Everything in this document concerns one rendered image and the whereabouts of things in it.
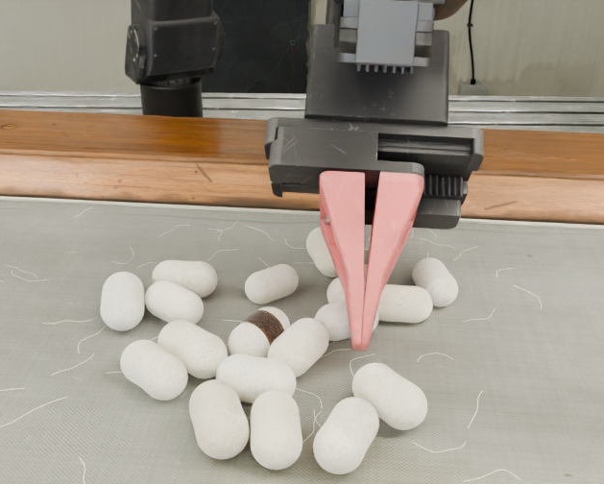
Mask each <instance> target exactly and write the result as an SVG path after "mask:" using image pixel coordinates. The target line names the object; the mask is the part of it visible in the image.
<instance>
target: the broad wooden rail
mask: <svg viewBox="0 0 604 484"><path fill-rule="evenodd" d="M266 124H267V120H256V119H232V118H208V117H171V116H158V115H136V114H112V113H88V112H64V111H40V110H16V109H0V196H5V197H24V198H44V199H65V200H84V201H104V202H124V203H144V204H164V205H184V206H222V207H243V208H263V209H282V210H302V211H320V194H309V193H293V192H283V197H278V196H276V195H274V194H273V192H272V186H271V181H270V176H269V171H268V165H269V159H267V158H266V155H265V149H264V141H265V133H266ZM480 130H482V131H483V133H484V158H483V161H482V163H481V165H480V167H479V169H478V171H476V172H475V171H472V172H471V176H470V178H469V180H468V195H467V197H466V200H465V202H464V203H463V204H462V205H461V218H462V219H481V220H501V221H522V222H541V223H561V224H581V225H601V226H604V133H569V132H545V131H521V130H497V129H480Z"/></svg>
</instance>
